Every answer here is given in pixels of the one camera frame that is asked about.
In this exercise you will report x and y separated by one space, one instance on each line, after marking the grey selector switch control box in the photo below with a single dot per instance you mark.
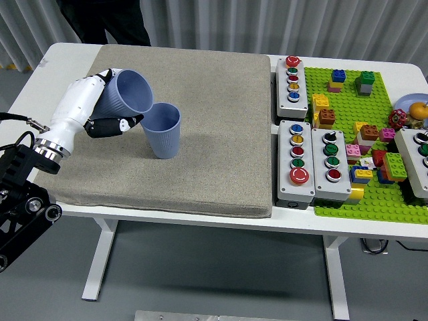
321 185

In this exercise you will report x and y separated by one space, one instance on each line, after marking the red valve handwheel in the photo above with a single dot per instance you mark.
397 119

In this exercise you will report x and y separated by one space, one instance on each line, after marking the white power strip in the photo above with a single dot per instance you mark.
374 248

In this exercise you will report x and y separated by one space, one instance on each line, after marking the yellow floor tape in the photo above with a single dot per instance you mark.
20 67

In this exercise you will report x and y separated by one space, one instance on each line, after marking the magenta toy brick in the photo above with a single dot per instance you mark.
387 134

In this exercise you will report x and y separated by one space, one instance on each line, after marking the large green toy brick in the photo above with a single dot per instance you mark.
395 166

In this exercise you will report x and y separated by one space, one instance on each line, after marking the grey control box black buttons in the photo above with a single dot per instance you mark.
409 157

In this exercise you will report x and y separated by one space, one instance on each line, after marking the orange-brown toy brick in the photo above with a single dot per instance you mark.
369 132

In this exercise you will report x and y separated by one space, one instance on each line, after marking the grey toy brick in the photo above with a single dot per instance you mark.
365 89

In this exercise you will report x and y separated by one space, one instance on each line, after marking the light pink toy brick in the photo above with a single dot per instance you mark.
353 151

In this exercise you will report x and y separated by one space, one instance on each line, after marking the grey five-button control box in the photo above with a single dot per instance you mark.
286 187
291 107

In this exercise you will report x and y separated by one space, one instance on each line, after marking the light blue plate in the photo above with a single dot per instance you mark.
406 100

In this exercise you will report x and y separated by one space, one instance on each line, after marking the small yellow toy brick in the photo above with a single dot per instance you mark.
335 85

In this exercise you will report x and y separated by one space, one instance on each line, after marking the translucent yellow toy brick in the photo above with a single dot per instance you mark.
355 195

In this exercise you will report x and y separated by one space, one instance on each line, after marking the white table leg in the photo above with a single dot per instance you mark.
337 277
98 257

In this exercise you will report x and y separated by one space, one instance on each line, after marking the brown toy brick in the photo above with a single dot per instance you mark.
327 117

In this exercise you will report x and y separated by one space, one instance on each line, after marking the red toy brick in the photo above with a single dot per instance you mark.
379 158

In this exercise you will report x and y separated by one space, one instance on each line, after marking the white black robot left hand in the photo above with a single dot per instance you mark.
73 107

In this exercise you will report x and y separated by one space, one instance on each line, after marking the person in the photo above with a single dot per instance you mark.
107 20

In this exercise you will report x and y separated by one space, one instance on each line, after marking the orange fruit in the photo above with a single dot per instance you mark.
418 110

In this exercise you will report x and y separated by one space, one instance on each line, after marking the grey-brown fabric mat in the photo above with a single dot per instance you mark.
207 160

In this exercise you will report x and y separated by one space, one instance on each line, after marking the pale pink toy brick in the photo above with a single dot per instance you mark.
333 90

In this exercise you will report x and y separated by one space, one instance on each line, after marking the blue toy brick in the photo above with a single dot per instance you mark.
338 76

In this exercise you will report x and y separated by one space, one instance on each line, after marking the blue ribbed plastic cup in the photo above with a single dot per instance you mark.
164 140
132 92

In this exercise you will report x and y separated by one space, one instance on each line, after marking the green studded baseplate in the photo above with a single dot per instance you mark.
347 107

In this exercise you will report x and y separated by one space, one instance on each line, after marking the yellow brick on blue brick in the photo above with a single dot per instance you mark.
361 174

